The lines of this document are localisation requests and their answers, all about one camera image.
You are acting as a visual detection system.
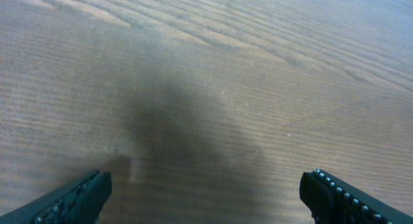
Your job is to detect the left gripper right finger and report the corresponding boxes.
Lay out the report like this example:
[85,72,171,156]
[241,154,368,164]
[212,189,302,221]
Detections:
[299,168,412,224]

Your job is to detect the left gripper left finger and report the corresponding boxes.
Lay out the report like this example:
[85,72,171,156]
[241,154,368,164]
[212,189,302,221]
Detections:
[1,170,112,224]

